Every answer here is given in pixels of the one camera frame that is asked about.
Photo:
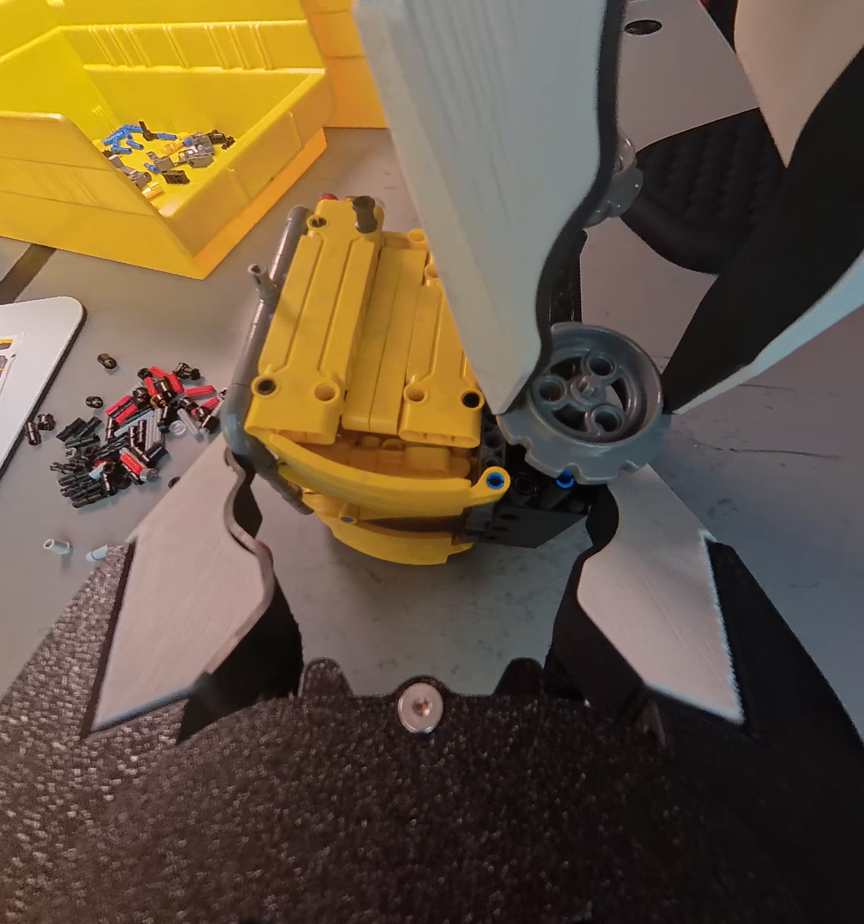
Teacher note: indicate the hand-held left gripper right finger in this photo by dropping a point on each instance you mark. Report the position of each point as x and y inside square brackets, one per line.
[654, 597]

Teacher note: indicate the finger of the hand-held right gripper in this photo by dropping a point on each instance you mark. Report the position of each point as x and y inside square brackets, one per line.
[801, 274]
[491, 142]

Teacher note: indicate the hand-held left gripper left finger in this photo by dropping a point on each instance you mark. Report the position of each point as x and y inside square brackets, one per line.
[181, 613]

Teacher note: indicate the yellow black lego model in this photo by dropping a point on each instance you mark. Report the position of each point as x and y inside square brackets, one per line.
[316, 326]

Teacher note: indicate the heap of small lego parts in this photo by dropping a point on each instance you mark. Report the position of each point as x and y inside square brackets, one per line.
[167, 155]

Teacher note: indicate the yellow parts bin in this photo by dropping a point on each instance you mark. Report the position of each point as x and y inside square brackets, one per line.
[45, 181]
[346, 71]

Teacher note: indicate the pile of black red pins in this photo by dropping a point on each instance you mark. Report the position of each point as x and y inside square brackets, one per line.
[116, 448]

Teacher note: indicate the white book stand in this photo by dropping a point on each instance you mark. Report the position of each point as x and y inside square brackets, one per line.
[45, 344]

